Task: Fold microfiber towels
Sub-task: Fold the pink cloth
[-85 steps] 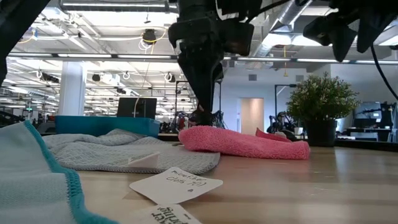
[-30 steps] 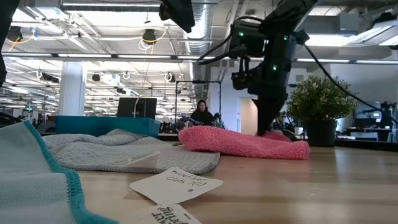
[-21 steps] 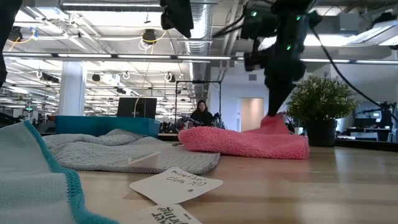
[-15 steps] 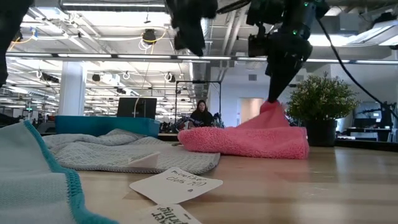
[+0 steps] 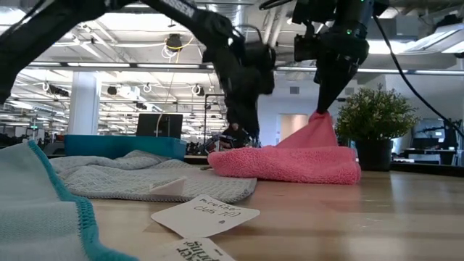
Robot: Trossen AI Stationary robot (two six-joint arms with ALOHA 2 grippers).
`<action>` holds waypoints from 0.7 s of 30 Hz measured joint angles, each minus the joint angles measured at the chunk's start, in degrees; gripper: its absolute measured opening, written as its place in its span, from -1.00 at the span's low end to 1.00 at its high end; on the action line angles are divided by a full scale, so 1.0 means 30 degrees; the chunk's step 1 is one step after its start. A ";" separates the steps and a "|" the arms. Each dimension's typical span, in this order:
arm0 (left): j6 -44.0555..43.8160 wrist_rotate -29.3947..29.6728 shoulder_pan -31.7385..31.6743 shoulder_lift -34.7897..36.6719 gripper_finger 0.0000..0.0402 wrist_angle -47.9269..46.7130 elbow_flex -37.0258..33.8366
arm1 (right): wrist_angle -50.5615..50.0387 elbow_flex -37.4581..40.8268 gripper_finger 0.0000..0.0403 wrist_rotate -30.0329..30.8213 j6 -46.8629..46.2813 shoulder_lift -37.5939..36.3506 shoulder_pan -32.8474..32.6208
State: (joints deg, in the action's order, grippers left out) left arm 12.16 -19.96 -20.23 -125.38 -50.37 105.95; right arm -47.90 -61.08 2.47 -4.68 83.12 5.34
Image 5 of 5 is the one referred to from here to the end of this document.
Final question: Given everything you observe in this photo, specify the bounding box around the black computer monitor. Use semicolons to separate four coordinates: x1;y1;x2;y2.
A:
136;112;184;139

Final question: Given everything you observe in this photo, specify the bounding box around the seated person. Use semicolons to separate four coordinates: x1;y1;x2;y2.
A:
219;122;253;150

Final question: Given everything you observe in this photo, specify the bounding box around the blue plastic bin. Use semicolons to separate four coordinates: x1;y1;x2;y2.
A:
64;134;188;161

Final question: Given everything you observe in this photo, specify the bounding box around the white building pillar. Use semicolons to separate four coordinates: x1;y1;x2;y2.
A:
67;71;102;136

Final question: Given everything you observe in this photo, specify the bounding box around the grey waffle-weave towel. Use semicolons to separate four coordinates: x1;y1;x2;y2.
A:
49;149;257;204

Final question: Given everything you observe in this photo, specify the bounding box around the pale door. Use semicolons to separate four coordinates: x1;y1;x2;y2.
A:
280;113;309;146

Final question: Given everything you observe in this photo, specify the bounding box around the black ceiling cable reel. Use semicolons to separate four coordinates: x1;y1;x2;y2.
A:
165;33;183;52

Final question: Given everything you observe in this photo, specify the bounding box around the printed white paper tag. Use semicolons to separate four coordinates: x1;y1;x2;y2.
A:
155;236;236;261

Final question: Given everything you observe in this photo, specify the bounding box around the background computer monitor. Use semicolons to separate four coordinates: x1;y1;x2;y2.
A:
412;125;447;150

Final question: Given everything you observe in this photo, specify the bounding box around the light blue teal-edged towel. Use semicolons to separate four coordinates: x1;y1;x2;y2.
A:
0;139;141;261

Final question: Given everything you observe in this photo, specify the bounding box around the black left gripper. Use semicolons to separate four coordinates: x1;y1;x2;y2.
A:
202;20;277;146

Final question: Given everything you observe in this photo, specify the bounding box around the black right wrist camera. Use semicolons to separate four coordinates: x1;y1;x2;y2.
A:
293;33;320;62

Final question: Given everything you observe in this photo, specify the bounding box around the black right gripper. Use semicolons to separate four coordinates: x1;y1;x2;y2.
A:
313;30;370;115

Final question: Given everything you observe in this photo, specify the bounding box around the linear ceiling light strip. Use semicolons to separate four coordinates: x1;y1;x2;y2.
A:
28;60;464;76

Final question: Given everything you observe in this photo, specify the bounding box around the pink microfiber towel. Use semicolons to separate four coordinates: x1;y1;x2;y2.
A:
207;110;363;186

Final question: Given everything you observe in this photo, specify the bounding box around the handwritten white paper tag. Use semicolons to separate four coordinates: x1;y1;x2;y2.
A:
150;194;261;239

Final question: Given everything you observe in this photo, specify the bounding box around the potted green plant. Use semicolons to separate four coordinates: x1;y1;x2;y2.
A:
333;83;421;172

